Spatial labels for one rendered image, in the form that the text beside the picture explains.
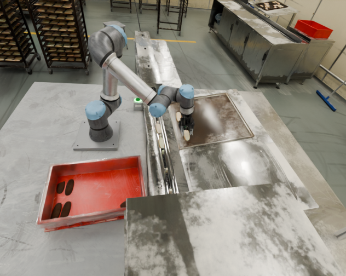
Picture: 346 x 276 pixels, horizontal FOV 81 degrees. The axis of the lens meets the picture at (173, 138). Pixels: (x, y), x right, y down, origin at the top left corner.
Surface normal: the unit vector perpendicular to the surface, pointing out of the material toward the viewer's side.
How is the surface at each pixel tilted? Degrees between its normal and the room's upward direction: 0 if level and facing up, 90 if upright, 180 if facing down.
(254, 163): 10
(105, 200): 0
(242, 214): 0
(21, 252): 0
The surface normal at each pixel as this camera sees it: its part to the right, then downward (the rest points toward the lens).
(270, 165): -0.06, -0.68
